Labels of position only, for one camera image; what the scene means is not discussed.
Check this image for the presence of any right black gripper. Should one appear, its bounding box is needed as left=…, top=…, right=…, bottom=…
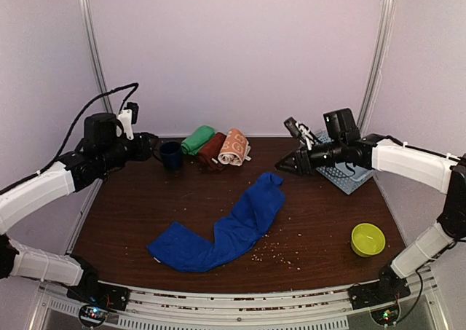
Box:
left=275, top=137, right=347, bottom=175

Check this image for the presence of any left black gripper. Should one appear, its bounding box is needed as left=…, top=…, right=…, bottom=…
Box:
left=98, top=132, right=158, bottom=172

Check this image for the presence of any blue towel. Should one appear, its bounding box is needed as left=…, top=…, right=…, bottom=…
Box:
left=147, top=173, right=285, bottom=272

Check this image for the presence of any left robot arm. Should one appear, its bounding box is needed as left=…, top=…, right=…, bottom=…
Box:
left=1, top=110, right=158, bottom=304

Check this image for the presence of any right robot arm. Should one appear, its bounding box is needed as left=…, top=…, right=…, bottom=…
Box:
left=275, top=108, right=465, bottom=302

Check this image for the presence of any dark blue mug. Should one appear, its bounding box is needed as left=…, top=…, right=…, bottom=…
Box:
left=153, top=141, right=183, bottom=170

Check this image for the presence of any green rolled towel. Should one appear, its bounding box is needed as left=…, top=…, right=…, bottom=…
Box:
left=181, top=125, right=216, bottom=156

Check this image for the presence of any orange patterned rolled towel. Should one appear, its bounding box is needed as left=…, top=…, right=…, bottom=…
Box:
left=217, top=128, right=251, bottom=167

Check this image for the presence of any light blue plastic basket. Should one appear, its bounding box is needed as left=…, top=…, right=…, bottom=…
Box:
left=312, top=127, right=376, bottom=196

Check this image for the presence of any brown rolled towel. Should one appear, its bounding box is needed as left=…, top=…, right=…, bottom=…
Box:
left=197, top=132, right=226, bottom=171

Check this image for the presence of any yellow-green bowl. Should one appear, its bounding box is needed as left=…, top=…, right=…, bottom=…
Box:
left=351, top=223, right=386, bottom=258

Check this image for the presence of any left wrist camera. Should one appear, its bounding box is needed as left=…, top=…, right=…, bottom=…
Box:
left=116, top=102, right=139, bottom=141

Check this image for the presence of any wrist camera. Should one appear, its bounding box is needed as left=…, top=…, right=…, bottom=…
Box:
left=283, top=117, right=321, bottom=150
left=116, top=102, right=139, bottom=141

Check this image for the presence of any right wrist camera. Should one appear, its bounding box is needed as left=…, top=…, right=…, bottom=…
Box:
left=283, top=117, right=321, bottom=150

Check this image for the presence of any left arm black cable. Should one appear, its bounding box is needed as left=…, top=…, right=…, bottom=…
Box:
left=36, top=82, right=140, bottom=174

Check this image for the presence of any front aluminium rail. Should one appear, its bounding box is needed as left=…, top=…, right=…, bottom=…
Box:
left=36, top=275, right=441, bottom=330

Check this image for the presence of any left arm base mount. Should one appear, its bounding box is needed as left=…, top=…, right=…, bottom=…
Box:
left=64, top=282, right=130, bottom=329

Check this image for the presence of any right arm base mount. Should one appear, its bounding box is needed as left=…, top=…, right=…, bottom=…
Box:
left=347, top=281, right=411, bottom=327

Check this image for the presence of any left aluminium frame post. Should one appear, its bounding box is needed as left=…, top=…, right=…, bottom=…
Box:
left=78, top=0, right=107, bottom=93

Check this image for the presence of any aluminium frame post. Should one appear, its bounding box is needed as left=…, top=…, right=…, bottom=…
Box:
left=358, top=0, right=395, bottom=134
left=78, top=0, right=107, bottom=93

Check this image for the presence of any right aluminium frame post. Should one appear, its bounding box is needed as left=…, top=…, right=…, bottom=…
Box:
left=358, top=0, right=395, bottom=134

